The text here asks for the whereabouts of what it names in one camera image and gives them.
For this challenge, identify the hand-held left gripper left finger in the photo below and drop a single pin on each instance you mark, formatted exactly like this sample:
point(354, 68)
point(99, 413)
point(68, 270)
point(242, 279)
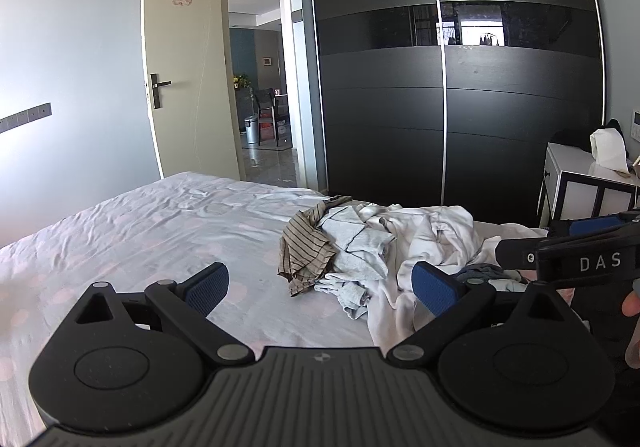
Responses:
point(207, 287)

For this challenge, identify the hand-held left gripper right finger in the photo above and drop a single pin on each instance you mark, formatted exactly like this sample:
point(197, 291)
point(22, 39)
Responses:
point(435, 289)

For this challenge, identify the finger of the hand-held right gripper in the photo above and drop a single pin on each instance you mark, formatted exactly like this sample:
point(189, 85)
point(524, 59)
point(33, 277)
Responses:
point(595, 225)
point(517, 254)

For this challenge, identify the beige striped pants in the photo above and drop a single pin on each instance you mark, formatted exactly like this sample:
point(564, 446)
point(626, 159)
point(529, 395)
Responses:
point(305, 247)

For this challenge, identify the person's right hand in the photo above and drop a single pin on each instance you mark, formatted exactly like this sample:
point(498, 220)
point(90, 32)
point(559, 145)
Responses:
point(634, 307)

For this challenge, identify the white nightstand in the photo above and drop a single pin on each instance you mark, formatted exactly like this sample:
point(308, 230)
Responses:
point(575, 192)

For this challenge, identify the white garment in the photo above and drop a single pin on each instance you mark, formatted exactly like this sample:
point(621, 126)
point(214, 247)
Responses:
point(430, 237)

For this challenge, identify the black cloth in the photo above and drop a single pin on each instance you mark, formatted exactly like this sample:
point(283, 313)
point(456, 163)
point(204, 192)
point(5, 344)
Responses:
point(570, 137)

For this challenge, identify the grey garment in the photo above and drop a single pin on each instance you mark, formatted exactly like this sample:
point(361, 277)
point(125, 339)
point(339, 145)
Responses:
point(350, 237)

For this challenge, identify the metal trash can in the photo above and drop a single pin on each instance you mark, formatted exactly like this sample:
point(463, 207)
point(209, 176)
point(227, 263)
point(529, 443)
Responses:
point(251, 129)

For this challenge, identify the black sliding wardrobe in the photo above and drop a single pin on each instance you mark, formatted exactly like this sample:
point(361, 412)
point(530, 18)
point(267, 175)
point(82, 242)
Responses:
point(380, 127)

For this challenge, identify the dark chair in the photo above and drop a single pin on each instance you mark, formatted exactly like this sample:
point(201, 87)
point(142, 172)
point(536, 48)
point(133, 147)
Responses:
point(265, 119)

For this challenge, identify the potted plant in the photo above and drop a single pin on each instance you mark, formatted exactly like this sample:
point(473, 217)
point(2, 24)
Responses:
point(243, 81)

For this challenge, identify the cream door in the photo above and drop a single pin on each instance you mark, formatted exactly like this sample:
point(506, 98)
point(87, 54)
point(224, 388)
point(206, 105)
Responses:
point(190, 52)

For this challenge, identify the white wall control panel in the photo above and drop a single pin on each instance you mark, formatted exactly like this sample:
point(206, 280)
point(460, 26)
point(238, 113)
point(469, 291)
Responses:
point(636, 126)

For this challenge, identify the grey wall switch panel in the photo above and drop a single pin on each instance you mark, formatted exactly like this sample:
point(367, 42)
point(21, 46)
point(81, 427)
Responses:
point(30, 116)

